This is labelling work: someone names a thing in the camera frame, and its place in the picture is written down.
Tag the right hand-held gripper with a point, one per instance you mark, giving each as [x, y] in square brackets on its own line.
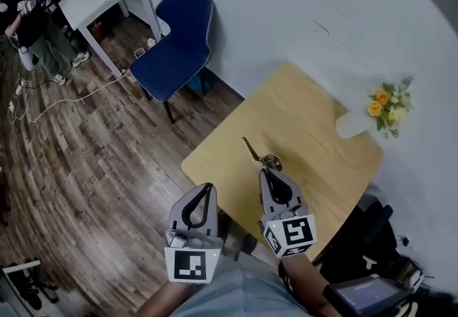
[295, 231]

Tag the black screen device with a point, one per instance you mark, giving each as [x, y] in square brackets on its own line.
[368, 292]

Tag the white vase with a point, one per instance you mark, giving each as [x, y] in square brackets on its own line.
[352, 125]

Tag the blue chair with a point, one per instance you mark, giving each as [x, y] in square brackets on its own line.
[179, 54]

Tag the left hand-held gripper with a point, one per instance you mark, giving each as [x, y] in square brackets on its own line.
[189, 265]

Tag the black shoes pile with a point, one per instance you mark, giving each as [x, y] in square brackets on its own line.
[32, 290]

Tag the white plank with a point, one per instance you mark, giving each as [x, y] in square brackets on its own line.
[21, 267]

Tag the person's left forearm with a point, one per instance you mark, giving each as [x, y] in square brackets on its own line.
[161, 303]

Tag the person's right forearm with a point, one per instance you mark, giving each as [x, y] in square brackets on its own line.
[307, 280]

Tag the black office chair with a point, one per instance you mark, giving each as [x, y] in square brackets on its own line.
[375, 237]

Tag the light blue shirt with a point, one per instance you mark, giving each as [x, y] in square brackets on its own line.
[239, 290]

